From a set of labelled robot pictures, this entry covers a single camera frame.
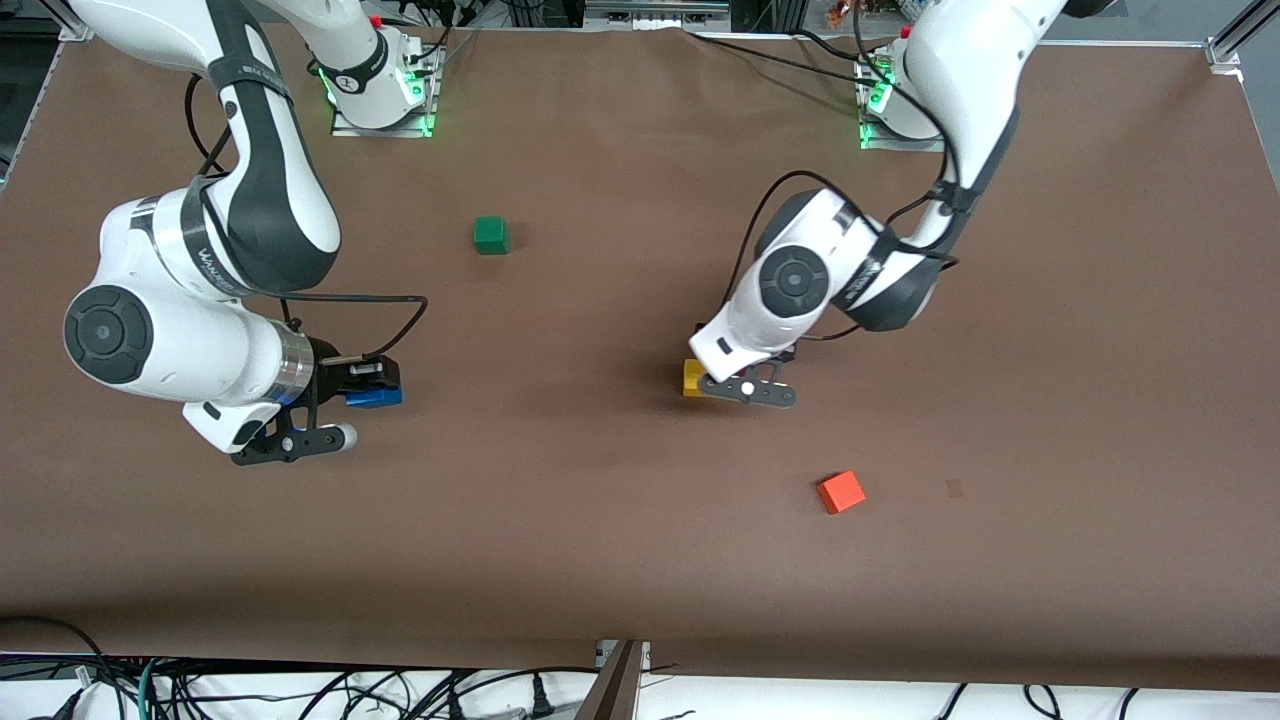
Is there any orange wooden block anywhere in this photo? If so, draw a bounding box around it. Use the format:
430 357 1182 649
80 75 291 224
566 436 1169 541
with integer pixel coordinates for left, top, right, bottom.
816 470 868 516

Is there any aluminium corner profile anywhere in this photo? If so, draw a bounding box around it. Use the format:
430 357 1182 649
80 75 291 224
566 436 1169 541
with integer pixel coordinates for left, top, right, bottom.
1205 0 1280 73

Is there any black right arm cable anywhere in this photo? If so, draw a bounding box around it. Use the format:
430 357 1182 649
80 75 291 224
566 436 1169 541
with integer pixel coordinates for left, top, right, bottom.
183 75 430 363

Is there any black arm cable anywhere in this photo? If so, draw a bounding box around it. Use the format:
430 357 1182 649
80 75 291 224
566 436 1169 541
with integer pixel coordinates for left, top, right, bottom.
183 75 430 363
721 0 967 343

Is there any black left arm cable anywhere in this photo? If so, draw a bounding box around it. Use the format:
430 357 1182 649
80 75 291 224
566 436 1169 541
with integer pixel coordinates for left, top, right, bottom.
721 0 967 343

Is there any aluminium arm base plate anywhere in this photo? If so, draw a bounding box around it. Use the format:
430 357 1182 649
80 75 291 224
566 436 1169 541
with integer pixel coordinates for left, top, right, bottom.
857 50 946 153
330 45 443 139

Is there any black base cable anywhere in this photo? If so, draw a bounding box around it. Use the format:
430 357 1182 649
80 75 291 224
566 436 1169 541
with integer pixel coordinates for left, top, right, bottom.
685 30 883 86
385 0 481 61

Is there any metal post bracket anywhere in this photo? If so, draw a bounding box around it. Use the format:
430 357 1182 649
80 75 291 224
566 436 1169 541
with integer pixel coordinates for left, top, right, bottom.
596 640 652 673

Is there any black looped cable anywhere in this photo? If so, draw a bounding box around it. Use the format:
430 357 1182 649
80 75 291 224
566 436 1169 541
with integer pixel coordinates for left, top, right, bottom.
0 615 113 720

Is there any brown centre post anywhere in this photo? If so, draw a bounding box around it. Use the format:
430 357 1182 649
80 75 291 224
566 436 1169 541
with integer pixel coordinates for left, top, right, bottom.
575 640 643 720

